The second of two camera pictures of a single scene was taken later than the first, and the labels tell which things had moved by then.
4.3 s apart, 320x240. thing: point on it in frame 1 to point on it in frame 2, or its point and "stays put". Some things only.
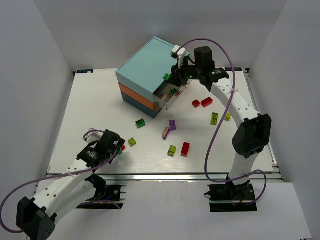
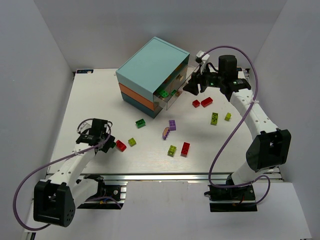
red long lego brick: [206, 101] stays put
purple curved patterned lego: [165, 132] stays put
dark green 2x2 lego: [140, 123] stays put
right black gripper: [178, 75] to [200, 81]
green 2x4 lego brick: [167, 76] to [163, 92]
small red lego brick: [196, 103] stays put
